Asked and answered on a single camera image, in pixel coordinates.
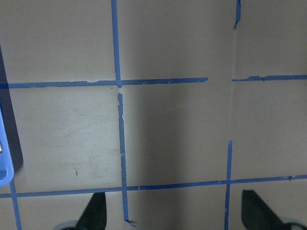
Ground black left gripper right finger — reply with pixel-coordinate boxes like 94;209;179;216
241;190;288;230

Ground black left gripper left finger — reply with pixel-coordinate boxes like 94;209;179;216
76;192;106;230

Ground blue plastic tray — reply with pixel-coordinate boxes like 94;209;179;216
0;112;14;187

